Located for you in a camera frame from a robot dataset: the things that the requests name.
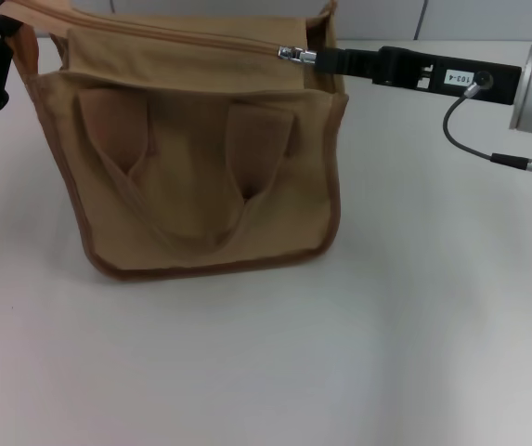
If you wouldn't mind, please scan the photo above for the grey right gripper cable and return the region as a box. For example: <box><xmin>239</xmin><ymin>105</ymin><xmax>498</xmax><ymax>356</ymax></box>
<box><xmin>442</xmin><ymin>69</ymin><xmax>532</xmax><ymax>186</ymax></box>

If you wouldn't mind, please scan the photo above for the silver metal zipper pull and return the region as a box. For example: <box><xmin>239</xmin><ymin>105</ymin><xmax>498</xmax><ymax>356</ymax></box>
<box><xmin>276</xmin><ymin>44</ymin><xmax>319</xmax><ymax>66</ymax></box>

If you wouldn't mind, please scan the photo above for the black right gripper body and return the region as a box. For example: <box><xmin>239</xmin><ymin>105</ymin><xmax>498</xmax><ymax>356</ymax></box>
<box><xmin>370</xmin><ymin>45</ymin><xmax>524</xmax><ymax>107</ymax></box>

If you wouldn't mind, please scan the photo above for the khaki canvas food bag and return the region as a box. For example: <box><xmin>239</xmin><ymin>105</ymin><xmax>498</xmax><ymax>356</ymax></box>
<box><xmin>0</xmin><ymin>0</ymin><xmax>352</xmax><ymax>283</ymax></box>

